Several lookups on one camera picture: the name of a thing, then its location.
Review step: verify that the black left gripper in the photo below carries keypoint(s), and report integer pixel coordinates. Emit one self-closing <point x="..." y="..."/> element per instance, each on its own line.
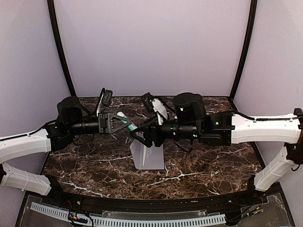
<point x="106" y="126"/>

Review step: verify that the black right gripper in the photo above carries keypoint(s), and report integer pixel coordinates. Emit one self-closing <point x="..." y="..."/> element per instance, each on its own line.
<point x="148" y="136"/>

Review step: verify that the cream lined letter paper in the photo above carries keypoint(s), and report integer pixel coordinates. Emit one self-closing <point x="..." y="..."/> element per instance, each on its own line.
<point x="144" y="155"/>

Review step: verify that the white green glue stick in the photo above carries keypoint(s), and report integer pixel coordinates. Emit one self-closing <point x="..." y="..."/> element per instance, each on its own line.
<point x="131" y="126"/>

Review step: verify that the grey paper envelope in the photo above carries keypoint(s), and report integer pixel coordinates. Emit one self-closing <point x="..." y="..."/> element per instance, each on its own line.
<point x="154" y="157"/>

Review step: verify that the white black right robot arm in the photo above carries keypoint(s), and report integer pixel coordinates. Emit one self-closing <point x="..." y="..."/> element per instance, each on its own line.
<point x="224" y="129"/>

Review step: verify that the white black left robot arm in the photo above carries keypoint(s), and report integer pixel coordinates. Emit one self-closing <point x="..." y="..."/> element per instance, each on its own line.
<point x="73" y="119"/>

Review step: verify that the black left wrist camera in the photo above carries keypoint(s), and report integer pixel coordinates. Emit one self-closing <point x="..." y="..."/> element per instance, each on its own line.
<point x="103" y="100"/>

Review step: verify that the white slotted cable duct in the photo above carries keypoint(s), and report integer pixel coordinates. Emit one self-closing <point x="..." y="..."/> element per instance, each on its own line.
<point x="130" y="219"/>

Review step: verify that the black front frame rail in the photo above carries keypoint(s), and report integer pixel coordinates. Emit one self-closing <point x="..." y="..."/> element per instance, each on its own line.
<point x="232" y="202"/>

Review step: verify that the black left corner post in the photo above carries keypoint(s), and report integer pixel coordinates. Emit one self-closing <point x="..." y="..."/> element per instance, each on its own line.
<point x="59" y="47"/>

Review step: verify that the black corner post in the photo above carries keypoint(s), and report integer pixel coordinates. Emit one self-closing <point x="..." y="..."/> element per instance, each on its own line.
<point x="59" y="47"/>
<point x="245" y="50"/>

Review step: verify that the black right corner post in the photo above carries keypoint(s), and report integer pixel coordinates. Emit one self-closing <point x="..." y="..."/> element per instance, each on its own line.
<point x="245" y="50"/>

